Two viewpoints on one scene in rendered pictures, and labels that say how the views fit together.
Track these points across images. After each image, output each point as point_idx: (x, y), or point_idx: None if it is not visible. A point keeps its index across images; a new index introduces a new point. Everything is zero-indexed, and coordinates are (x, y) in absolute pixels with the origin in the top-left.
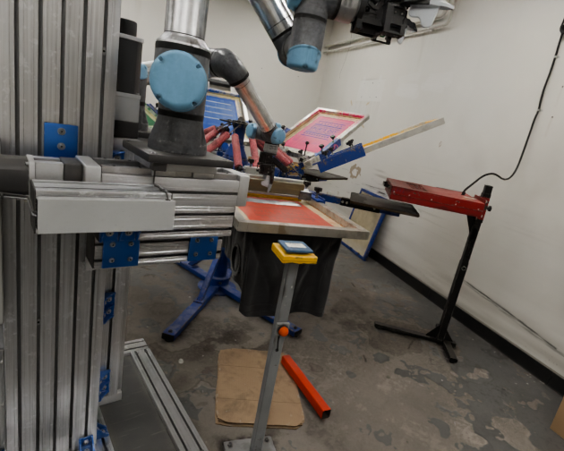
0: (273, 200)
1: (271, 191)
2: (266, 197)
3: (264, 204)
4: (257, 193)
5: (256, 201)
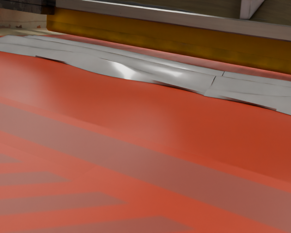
0: (266, 80)
1: (283, 9)
2: (243, 59)
3: (103, 86)
4: (182, 31)
5: (82, 62)
